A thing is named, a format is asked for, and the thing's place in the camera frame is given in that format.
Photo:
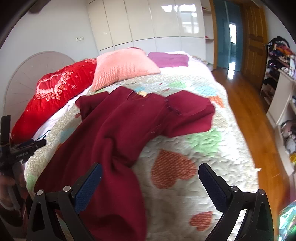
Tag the white shelf unit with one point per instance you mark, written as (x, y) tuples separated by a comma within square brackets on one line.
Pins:
[(280, 111)]

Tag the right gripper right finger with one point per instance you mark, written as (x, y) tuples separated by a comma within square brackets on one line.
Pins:
[(257, 223)]

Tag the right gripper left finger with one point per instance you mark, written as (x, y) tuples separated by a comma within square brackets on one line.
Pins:
[(70, 201)]

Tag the purple folded cloth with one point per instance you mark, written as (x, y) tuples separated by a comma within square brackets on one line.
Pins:
[(164, 60)]

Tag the person's left hand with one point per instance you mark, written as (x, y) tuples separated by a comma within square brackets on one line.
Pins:
[(8, 197)]

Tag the dark red knit garment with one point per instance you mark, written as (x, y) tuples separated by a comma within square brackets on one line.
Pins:
[(115, 128)]

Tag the round grey headboard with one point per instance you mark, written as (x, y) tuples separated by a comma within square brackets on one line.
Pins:
[(22, 85)]

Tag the heart pattern quilt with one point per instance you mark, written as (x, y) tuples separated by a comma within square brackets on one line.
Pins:
[(177, 206)]

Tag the white bed sheet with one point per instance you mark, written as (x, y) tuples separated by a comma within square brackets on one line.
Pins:
[(48, 125)]

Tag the clothes pile on shelf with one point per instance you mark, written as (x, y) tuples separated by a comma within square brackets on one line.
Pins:
[(279, 49)]

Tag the white glossy wardrobe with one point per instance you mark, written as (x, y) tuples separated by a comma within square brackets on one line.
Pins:
[(154, 26)]

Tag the pink corduroy pillow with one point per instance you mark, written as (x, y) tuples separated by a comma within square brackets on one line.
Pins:
[(123, 64)]

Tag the red floral duvet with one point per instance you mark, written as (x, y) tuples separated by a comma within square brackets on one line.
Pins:
[(53, 91)]

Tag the wooden door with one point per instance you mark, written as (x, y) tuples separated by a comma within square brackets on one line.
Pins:
[(254, 43)]

